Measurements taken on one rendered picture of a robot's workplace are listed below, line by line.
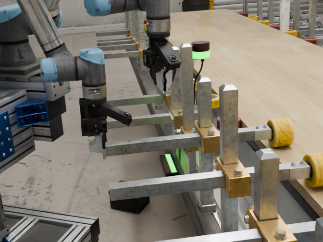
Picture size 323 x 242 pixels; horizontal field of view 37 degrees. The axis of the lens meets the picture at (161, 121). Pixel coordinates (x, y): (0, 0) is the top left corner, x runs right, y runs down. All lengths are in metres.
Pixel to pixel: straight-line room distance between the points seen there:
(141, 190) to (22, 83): 1.05
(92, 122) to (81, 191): 1.69
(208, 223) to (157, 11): 0.65
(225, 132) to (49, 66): 0.61
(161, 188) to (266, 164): 0.30
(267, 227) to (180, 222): 1.87
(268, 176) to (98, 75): 0.75
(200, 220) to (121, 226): 1.36
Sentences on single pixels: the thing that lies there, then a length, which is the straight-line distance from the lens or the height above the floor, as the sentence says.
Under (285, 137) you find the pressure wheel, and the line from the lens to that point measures 1.37.
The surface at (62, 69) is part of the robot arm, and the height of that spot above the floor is 1.13.
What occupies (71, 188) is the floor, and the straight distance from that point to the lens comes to 3.23.
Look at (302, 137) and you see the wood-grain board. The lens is 1.49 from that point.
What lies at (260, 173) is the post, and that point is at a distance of 0.87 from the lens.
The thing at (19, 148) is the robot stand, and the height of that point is 0.73.
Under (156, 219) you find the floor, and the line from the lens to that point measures 2.78.
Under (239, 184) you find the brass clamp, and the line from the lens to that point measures 1.08.
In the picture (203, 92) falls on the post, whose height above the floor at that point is 1.07.
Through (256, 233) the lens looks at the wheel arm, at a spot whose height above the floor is 0.96.
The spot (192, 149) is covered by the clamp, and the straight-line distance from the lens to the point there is 1.57.
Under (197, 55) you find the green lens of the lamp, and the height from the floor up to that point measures 1.12.
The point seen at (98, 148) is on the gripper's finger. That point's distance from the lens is 1.56.
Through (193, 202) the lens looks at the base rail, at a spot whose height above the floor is 0.70.
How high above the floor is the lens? 1.45
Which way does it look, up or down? 20 degrees down
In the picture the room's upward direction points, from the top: 3 degrees counter-clockwise
